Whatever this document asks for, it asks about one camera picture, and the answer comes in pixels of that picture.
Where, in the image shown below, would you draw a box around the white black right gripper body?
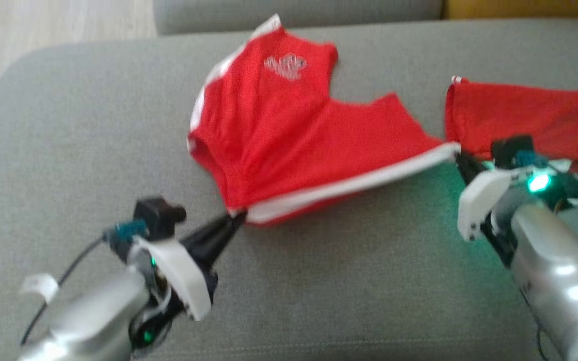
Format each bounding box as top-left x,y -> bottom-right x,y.
457,160 -> 578,242

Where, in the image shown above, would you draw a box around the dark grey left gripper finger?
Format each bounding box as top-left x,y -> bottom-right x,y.
181,211 -> 247,274

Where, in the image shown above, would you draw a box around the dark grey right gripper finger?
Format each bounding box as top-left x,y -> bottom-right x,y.
453,151 -> 493,187

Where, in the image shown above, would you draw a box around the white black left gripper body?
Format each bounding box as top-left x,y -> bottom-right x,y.
136,239 -> 219,321

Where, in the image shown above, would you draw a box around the red garment with white waistband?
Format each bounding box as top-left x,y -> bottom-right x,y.
444,75 -> 578,173

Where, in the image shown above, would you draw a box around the red shorts with number print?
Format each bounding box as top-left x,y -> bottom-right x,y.
186,14 -> 463,225

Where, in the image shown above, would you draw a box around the large yellow sofa back cushion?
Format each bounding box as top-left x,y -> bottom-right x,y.
442,0 -> 578,21

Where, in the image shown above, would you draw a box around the blue right camera connector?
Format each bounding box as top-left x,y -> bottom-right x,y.
515,150 -> 548,169

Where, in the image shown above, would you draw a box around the blue camera connector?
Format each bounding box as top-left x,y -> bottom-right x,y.
515,150 -> 548,169
103,221 -> 149,249

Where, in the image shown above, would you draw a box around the blue left camera connector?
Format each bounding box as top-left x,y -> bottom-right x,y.
103,221 -> 149,249

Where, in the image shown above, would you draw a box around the thin black camera cable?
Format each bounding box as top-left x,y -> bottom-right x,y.
21,236 -> 111,346

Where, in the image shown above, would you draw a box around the white cable label tag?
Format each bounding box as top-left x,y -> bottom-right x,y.
21,273 -> 60,304

